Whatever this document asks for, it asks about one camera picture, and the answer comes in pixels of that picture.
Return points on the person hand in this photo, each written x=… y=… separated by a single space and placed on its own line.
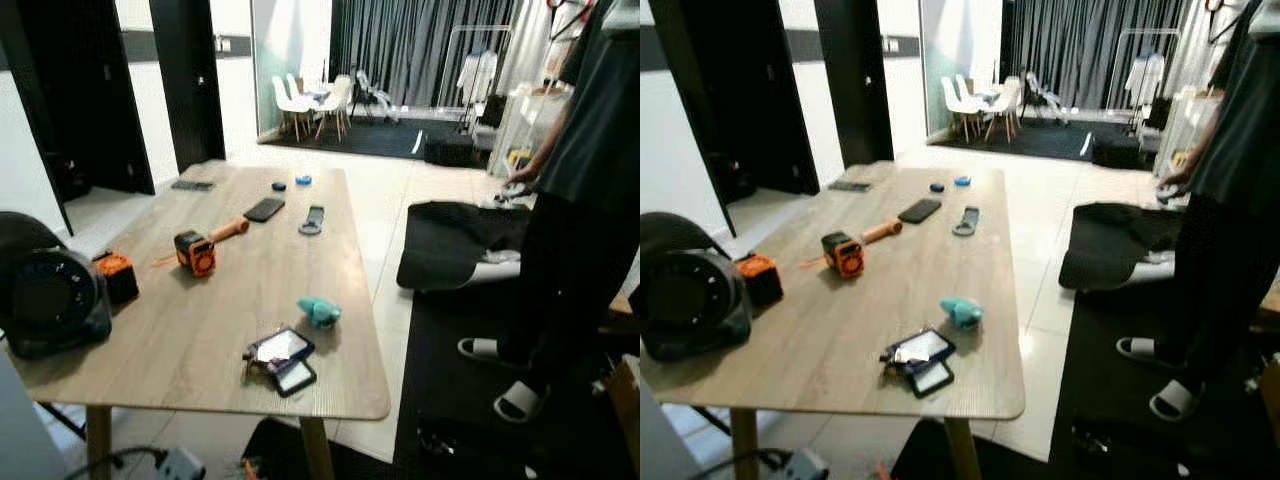
x=523 y=180
x=1176 y=182

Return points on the grey handheld controller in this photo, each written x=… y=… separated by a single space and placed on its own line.
x=1166 y=199
x=508 y=198

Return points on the person forearm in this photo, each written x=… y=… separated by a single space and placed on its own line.
x=1203 y=155
x=550 y=155

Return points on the bunch of keys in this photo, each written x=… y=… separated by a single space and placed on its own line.
x=895 y=366

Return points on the translucent white cabinet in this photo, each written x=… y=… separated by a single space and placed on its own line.
x=1178 y=125
x=520 y=125

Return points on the person in dark clothes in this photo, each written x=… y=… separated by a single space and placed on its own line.
x=1240 y=150
x=590 y=150

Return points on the white rounded object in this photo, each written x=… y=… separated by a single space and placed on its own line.
x=1158 y=270
x=497 y=270

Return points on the black draped cloth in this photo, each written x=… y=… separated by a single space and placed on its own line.
x=445 y=240
x=1105 y=240

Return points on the white hanging garment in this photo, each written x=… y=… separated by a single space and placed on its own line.
x=478 y=75
x=1145 y=77

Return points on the metal clothes rack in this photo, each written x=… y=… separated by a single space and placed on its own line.
x=447 y=80
x=1114 y=80

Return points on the large black carpet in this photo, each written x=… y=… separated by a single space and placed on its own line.
x=1040 y=140
x=370 y=138

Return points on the white folding chair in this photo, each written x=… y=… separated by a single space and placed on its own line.
x=1045 y=97
x=375 y=95

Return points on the grey curtain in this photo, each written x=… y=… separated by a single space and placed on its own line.
x=1070 y=50
x=400 y=50

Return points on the white slipper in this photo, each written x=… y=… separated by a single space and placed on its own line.
x=518 y=402
x=480 y=349
x=1138 y=350
x=1174 y=402

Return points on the black round device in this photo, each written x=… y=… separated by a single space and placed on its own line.
x=50 y=295
x=690 y=300

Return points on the grey key fob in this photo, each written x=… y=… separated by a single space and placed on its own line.
x=313 y=219
x=966 y=220

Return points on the black door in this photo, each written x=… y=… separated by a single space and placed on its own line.
x=80 y=90
x=745 y=90

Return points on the teal toy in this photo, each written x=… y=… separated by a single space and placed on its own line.
x=320 y=312
x=962 y=313

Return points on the brown wooden furniture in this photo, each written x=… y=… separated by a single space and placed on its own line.
x=625 y=400

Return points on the orange black small box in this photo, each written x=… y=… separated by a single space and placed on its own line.
x=760 y=280
x=118 y=278

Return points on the black smartphone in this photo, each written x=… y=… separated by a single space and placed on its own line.
x=919 y=210
x=264 y=209

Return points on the large black framed tag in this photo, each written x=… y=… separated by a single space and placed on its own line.
x=283 y=346
x=921 y=348

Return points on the grey panel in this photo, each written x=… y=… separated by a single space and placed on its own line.
x=25 y=430
x=665 y=445

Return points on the small black framed tag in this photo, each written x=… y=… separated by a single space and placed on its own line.
x=932 y=379
x=296 y=378

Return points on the orange black tape measure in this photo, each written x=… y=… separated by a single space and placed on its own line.
x=843 y=254
x=195 y=254

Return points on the black pillar panel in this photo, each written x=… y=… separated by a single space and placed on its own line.
x=188 y=80
x=855 y=80

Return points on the small black floor mat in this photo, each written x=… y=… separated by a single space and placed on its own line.
x=280 y=455
x=920 y=458

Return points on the grey power strip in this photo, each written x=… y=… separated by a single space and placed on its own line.
x=182 y=466
x=810 y=467

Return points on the white wall switch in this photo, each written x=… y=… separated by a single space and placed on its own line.
x=223 y=44
x=891 y=45

